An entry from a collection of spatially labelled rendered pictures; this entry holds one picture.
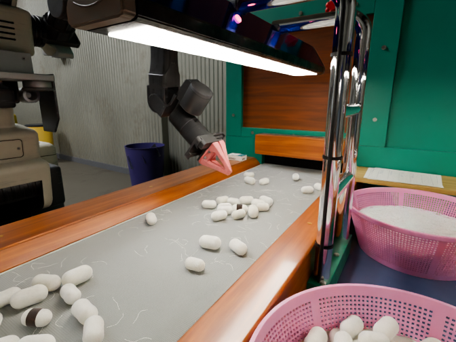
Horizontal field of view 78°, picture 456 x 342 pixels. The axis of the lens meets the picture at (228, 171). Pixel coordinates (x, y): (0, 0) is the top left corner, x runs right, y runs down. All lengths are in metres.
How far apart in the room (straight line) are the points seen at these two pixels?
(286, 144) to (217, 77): 1.98
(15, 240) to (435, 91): 0.99
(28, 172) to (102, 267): 0.56
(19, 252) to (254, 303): 0.36
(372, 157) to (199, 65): 2.32
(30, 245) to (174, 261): 0.23
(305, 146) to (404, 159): 0.28
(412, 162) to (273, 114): 0.45
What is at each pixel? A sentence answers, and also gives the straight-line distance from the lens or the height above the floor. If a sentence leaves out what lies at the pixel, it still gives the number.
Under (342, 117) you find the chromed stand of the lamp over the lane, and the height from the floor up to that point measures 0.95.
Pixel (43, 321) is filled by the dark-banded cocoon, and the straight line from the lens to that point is 0.38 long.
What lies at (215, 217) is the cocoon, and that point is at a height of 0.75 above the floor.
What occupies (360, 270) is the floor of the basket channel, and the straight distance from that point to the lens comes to 0.59.
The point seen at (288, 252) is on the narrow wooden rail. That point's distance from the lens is 0.42.
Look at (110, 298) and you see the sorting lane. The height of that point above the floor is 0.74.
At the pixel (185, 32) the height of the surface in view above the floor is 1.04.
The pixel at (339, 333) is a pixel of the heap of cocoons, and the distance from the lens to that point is 0.35.
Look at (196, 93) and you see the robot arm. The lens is 0.65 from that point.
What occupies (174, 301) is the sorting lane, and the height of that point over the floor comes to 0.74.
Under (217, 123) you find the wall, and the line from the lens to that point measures 2.86.
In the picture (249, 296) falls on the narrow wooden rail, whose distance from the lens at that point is 0.34.
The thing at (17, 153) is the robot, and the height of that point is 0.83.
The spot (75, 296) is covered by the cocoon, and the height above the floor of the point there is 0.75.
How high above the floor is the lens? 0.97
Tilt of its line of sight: 14 degrees down
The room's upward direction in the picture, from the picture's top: straight up
